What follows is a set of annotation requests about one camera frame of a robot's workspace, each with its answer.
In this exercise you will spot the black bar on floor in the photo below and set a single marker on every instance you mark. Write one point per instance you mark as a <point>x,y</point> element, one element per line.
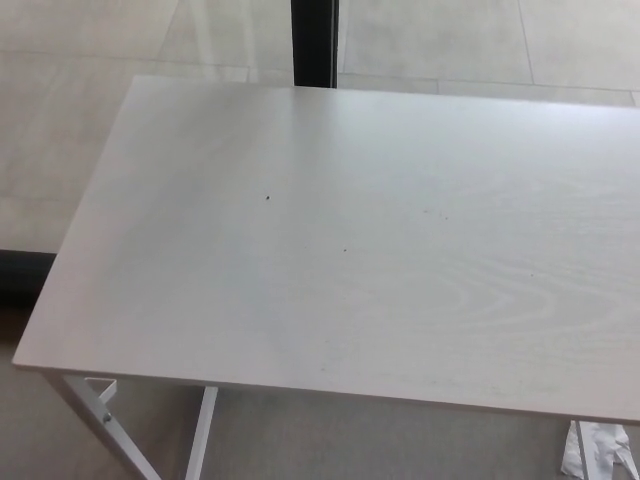
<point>22,277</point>

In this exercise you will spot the crumpled white paper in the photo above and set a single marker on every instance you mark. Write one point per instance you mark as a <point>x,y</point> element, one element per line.
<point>607,445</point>

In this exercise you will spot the black vertical door post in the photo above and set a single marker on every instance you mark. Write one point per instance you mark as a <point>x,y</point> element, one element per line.
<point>315,40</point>

